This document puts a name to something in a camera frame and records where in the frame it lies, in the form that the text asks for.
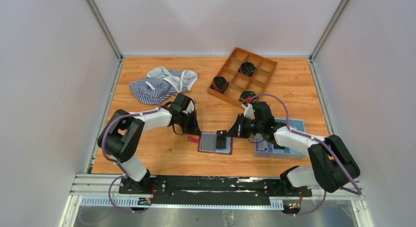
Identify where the red leather card holder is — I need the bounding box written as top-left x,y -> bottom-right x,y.
188,132 -> 233,155

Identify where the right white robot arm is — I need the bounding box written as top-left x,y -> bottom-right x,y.
223,101 -> 362,195

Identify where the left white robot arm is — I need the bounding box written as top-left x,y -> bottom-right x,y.
97,93 -> 201,185

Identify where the silver item in organizer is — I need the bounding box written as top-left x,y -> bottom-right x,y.
255,134 -> 273,153

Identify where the blue plastic organizer box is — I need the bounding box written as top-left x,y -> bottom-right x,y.
254,118 -> 306,160

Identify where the black yellow rolled belt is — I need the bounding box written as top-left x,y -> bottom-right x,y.
239,90 -> 258,103

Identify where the black rolled belt left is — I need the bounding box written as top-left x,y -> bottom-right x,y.
209,76 -> 229,94

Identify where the striped blue white cloth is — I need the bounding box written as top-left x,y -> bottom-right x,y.
129,66 -> 198,105

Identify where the wooden compartment tray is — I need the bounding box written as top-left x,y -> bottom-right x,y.
207,47 -> 278,107

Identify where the black rolled belt top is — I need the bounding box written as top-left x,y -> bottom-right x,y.
238,61 -> 256,77

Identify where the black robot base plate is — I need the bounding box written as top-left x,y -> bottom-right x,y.
118,175 -> 312,206

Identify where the white slotted cable duct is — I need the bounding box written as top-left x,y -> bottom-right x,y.
79,197 -> 284,210

